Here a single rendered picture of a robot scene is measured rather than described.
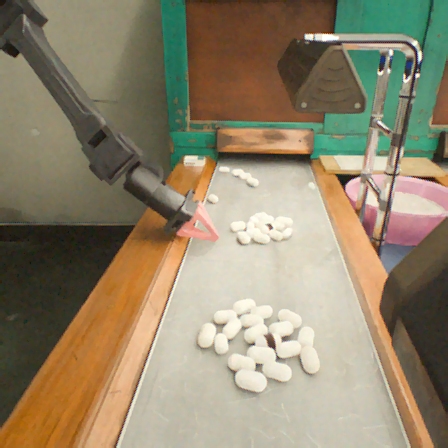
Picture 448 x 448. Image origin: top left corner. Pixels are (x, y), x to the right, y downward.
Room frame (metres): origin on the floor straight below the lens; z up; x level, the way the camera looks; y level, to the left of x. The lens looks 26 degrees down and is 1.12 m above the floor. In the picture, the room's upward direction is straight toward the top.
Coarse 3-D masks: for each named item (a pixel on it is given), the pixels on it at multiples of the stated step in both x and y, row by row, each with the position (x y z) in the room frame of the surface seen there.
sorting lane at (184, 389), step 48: (240, 192) 0.97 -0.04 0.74; (288, 192) 0.97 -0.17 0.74; (192, 240) 0.70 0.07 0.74; (288, 240) 0.70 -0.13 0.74; (336, 240) 0.69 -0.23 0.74; (192, 288) 0.53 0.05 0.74; (240, 288) 0.53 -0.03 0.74; (288, 288) 0.53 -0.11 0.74; (336, 288) 0.53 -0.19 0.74; (192, 336) 0.42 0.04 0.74; (240, 336) 0.42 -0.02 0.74; (288, 336) 0.42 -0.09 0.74; (336, 336) 0.42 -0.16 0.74; (144, 384) 0.33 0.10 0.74; (192, 384) 0.33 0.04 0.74; (288, 384) 0.33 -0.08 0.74; (336, 384) 0.33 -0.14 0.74; (384, 384) 0.33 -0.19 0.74; (144, 432) 0.27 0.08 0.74; (192, 432) 0.27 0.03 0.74; (240, 432) 0.27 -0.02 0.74; (288, 432) 0.27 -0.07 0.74; (336, 432) 0.27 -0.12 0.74; (384, 432) 0.27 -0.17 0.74
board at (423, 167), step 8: (320, 160) 1.15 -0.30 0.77; (328, 160) 1.14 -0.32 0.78; (408, 160) 1.14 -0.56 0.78; (416, 160) 1.14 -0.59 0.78; (424, 160) 1.14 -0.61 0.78; (328, 168) 1.06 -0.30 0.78; (336, 168) 1.06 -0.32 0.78; (400, 168) 1.06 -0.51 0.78; (408, 168) 1.06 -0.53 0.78; (416, 168) 1.06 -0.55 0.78; (424, 168) 1.06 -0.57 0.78; (432, 168) 1.06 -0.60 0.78; (424, 176) 1.03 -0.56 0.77; (432, 176) 1.02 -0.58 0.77; (440, 176) 1.02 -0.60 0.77
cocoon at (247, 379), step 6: (240, 372) 0.33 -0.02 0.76; (246, 372) 0.33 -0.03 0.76; (252, 372) 0.33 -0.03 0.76; (258, 372) 0.33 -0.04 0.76; (240, 378) 0.33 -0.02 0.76; (246, 378) 0.32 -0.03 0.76; (252, 378) 0.32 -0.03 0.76; (258, 378) 0.32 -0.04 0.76; (264, 378) 0.33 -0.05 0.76; (240, 384) 0.32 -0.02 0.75; (246, 384) 0.32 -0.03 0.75; (252, 384) 0.32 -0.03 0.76; (258, 384) 0.32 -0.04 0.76; (264, 384) 0.32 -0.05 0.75; (252, 390) 0.32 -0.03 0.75; (258, 390) 0.32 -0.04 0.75
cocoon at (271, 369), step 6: (264, 366) 0.35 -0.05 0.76; (270, 366) 0.34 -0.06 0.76; (276, 366) 0.34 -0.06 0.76; (282, 366) 0.34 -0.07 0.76; (288, 366) 0.34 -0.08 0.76; (264, 372) 0.34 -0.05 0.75; (270, 372) 0.34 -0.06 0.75; (276, 372) 0.34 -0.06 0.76; (282, 372) 0.33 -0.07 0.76; (288, 372) 0.34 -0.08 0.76; (276, 378) 0.34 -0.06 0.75; (282, 378) 0.33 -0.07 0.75; (288, 378) 0.33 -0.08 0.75
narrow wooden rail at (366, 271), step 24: (312, 168) 1.14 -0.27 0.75; (336, 192) 0.90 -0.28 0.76; (336, 216) 0.76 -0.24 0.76; (360, 240) 0.65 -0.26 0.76; (360, 264) 0.57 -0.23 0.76; (360, 288) 0.50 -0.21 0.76; (384, 336) 0.39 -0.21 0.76; (384, 360) 0.36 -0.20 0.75; (408, 408) 0.28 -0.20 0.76; (408, 432) 0.26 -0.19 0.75
